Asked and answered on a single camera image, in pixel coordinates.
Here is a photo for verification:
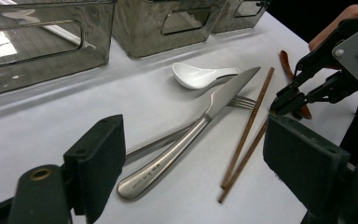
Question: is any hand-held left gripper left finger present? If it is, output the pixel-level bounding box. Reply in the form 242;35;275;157
62;113;128;224

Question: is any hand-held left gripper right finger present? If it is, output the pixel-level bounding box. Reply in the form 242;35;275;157
262;113;351;219

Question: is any brown wooden spoon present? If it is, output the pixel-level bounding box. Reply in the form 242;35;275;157
279;49;313;120

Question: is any steel table knife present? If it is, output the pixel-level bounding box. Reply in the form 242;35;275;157
117;65;261;202

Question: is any brown wooden chopstick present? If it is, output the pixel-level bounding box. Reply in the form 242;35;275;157
217;119;269;204
220;66;276;190

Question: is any steel fork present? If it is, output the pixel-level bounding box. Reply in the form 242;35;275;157
124;95;257;164

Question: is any smoked transparent plastic bin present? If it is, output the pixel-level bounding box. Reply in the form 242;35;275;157
0;0;117;100
111;0;227;60
211;0;269;35

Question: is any white ceramic spoon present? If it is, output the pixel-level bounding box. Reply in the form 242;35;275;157
172;62;241;91

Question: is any white chopstick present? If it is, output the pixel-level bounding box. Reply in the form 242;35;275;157
0;0;97;49
41;26;97;50

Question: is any white table cover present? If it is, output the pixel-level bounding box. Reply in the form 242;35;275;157
0;12;358;224

